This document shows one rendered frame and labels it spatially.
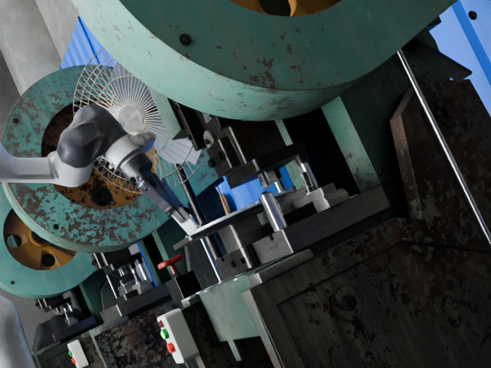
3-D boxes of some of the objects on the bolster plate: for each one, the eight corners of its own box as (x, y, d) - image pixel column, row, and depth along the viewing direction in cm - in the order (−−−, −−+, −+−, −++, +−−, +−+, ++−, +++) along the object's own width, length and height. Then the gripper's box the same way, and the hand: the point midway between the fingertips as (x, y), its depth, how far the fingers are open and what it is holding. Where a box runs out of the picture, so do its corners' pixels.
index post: (278, 230, 161) (261, 192, 161) (273, 233, 163) (256, 195, 164) (288, 225, 162) (271, 188, 163) (283, 228, 165) (266, 190, 165)
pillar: (318, 199, 178) (295, 149, 179) (314, 201, 180) (291, 151, 181) (325, 196, 179) (302, 146, 180) (321, 198, 181) (298, 149, 182)
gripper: (133, 171, 184) (193, 239, 180) (109, 173, 171) (174, 245, 167) (152, 151, 182) (213, 219, 178) (130, 151, 169) (196, 224, 165)
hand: (185, 221), depth 173 cm, fingers closed
